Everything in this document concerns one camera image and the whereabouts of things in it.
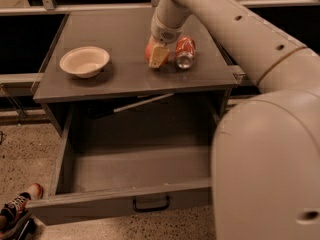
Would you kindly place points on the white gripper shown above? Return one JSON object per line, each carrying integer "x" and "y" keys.
{"x": 165, "y": 34}

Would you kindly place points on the red apple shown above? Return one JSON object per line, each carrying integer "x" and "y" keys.
{"x": 156, "y": 53}

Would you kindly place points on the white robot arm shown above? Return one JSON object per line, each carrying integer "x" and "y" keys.
{"x": 266, "y": 150}

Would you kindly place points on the grey open top drawer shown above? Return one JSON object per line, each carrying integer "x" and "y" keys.
{"x": 160, "y": 148}

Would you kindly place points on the red soda can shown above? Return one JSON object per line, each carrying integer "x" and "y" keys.
{"x": 185, "y": 53}

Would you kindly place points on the grey cabinet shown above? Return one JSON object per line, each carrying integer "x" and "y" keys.
{"x": 124, "y": 33}

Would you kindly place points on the white paper bowl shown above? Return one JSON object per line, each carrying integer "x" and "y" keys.
{"x": 84, "y": 62}

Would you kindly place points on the red and white sneaker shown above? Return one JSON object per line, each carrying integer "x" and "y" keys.
{"x": 14, "y": 212}

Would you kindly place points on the black drawer handle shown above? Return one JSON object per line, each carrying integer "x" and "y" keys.
{"x": 151, "y": 203}

